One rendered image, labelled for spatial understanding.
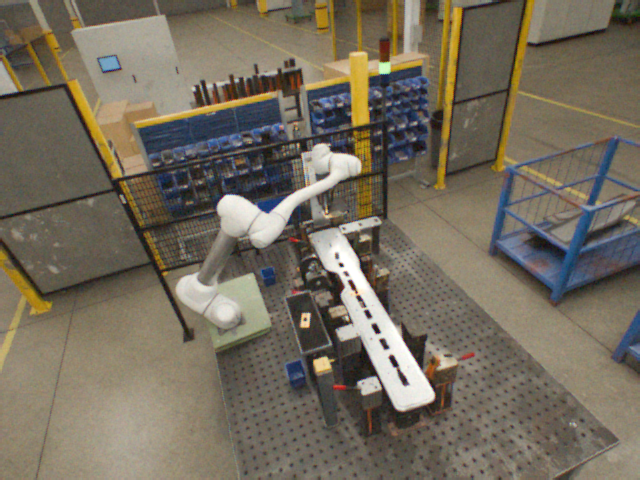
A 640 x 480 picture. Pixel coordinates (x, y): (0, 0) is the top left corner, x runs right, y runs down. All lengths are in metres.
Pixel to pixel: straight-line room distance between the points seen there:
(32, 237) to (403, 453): 3.57
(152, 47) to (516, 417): 7.91
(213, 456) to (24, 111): 2.91
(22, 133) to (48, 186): 0.47
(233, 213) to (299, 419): 1.07
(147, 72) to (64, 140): 4.86
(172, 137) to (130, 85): 4.55
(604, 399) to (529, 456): 1.30
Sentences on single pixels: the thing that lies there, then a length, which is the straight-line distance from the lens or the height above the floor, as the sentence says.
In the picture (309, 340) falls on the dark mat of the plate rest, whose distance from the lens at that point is 1.76.
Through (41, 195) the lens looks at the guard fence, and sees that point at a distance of 4.06.
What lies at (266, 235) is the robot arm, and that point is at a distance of 1.81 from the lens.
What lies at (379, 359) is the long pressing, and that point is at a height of 1.00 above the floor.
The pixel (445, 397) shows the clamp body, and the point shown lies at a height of 0.81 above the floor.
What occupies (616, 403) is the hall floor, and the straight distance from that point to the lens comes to 3.32.
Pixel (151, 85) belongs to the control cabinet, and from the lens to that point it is 8.53.
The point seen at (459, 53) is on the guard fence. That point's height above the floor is 1.57.
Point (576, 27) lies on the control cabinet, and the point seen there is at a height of 0.28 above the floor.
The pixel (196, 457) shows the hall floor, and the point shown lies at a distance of 2.97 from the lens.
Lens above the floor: 2.53
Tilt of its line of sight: 36 degrees down
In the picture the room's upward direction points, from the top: 8 degrees counter-clockwise
